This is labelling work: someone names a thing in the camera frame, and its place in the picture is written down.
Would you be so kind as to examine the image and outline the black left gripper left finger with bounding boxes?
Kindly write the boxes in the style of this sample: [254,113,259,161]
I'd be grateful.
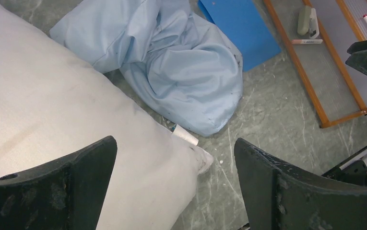
[0,136,118,230]

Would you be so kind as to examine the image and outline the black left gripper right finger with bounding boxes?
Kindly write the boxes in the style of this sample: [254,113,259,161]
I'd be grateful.
[234,138,367,230]

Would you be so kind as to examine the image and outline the white pillow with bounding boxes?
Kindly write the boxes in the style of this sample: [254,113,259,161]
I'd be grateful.
[0,5,213,230]

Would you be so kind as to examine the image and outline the light blue pillowcase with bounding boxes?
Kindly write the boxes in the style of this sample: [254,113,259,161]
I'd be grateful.
[49,0,243,137]

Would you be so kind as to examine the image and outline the white pillow care label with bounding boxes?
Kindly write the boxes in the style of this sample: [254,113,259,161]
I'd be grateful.
[171,124,199,146]

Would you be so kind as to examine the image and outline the orange tiered shelf rack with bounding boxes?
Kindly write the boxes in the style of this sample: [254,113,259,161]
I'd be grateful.
[264,0,367,128]

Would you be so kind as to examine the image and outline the pink white pen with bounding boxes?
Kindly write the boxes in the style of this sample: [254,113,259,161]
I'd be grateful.
[291,39,323,45]

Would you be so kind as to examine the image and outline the grey-green eraser block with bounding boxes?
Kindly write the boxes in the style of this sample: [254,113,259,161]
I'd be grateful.
[297,5,320,39]

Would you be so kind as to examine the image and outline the blue plastic folder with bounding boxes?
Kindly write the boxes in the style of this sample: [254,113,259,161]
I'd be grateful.
[198,0,281,71]

